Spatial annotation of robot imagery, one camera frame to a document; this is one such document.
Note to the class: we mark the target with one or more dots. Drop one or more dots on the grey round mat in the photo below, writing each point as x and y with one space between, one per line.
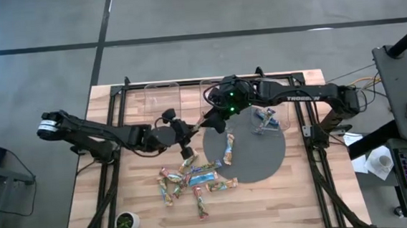
257 160

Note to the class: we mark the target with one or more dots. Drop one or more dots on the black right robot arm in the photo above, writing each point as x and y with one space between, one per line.
302 94

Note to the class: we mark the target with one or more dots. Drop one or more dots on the black rig frame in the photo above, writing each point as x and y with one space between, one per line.
188 82

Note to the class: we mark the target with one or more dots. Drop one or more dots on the grey stand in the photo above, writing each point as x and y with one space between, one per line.
10 174

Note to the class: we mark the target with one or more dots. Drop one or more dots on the white napkin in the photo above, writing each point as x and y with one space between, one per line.
374 168

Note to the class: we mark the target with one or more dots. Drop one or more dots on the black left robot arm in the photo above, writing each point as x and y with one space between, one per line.
93 130

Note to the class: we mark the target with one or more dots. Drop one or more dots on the orange and blue granola bar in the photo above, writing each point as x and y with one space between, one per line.
228 148
223 185

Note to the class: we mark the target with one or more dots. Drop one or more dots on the clear plastic bin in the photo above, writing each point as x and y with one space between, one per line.
161 99
206 108
285 112

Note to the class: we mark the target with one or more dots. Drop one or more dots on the dark grey desk top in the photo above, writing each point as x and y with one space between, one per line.
395 89

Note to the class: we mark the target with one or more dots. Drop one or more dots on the white pot with green plant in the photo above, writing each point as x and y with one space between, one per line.
127 222

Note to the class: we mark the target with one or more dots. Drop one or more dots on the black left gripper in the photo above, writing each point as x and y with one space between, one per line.
189 151

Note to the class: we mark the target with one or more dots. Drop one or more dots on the white cup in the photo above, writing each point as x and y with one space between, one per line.
384 161

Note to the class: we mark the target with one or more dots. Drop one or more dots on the dark blue green granola bar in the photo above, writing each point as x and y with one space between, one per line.
207 167
260 114
272 116

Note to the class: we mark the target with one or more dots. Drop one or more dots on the chocolate chip granola bar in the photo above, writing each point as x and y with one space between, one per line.
179 190
172 175
200 202
189 162
165 194
199 124

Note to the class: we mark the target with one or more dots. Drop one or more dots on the black caster wheel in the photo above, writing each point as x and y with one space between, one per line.
399 211

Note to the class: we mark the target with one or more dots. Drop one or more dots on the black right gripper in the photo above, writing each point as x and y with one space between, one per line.
238 97

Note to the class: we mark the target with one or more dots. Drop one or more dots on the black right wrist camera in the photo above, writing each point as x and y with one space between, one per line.
215 96

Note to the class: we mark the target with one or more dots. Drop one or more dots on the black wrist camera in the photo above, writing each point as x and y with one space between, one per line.
215 96
179 127

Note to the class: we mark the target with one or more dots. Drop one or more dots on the white paper sheet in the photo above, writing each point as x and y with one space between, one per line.
359 165

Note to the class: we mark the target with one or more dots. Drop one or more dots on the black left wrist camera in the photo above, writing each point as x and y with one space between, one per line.
179 127

